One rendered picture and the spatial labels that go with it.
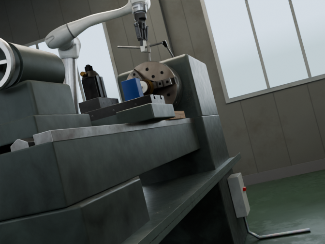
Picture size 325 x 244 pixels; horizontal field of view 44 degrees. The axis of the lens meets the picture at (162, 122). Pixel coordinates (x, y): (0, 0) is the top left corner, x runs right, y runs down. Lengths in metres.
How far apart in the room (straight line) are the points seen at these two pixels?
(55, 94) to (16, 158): 0.27
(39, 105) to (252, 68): 4.08
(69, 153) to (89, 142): 0.12
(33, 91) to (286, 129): 4.15
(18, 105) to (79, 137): 0.19
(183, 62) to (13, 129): 1.49
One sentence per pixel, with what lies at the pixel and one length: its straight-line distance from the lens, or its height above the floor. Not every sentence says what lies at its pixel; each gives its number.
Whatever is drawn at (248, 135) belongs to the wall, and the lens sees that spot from 5.02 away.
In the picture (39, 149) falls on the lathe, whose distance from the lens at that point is 1.00.
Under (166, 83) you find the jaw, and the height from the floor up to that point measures 1.08.
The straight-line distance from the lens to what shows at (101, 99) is 1.73.
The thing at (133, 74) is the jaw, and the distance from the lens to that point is 2.30.
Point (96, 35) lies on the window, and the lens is 5.50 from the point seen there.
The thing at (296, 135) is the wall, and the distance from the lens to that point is 5.04.
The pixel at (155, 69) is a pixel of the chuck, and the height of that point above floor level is 1.17.
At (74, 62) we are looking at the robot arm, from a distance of 2.75.
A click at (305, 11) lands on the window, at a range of 5.18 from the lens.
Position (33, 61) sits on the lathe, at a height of 1.08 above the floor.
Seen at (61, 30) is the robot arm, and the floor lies 1.58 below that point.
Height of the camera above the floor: 0.78
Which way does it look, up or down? 3 degrees up
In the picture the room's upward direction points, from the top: 14 degrees counter-clockwise
